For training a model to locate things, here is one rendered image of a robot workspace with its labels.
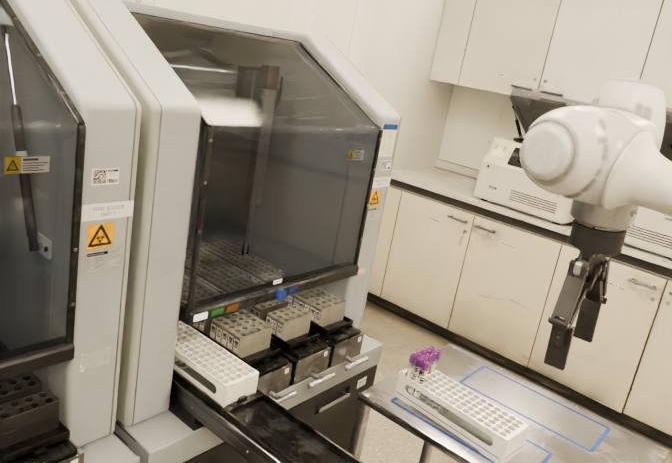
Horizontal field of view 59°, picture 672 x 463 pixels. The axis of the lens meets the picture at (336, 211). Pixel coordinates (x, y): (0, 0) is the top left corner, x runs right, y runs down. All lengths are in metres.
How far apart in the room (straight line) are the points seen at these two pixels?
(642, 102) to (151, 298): 0.95
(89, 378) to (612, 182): 1.00
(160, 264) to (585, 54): 2.81
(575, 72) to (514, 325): 1.44
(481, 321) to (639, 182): 2.90
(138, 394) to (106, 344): 0.17
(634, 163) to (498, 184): 2.70
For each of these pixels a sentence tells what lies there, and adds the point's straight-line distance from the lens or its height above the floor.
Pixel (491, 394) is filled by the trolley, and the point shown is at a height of 0.82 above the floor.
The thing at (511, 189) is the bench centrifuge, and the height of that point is 1.02.
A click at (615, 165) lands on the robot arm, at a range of 0.75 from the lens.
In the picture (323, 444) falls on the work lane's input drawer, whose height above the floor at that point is 0.80.
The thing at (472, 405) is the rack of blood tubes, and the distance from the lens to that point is 1.44.
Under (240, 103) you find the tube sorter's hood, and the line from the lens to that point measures 1.36.
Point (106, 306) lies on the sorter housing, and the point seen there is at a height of 1.05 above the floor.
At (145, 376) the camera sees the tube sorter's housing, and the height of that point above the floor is 0.86.
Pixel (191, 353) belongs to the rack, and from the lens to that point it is 1.45.
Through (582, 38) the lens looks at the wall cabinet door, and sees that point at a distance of 3.62.
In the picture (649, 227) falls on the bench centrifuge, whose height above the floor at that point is 1.03.
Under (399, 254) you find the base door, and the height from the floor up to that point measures 0.41.
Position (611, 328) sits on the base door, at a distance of 3.35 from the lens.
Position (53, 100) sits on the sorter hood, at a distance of 1.11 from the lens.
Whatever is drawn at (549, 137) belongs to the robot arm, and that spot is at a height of 1.54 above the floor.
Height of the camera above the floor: 1.59
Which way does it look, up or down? 15 degrees down
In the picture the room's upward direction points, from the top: 10 degrees clockwise
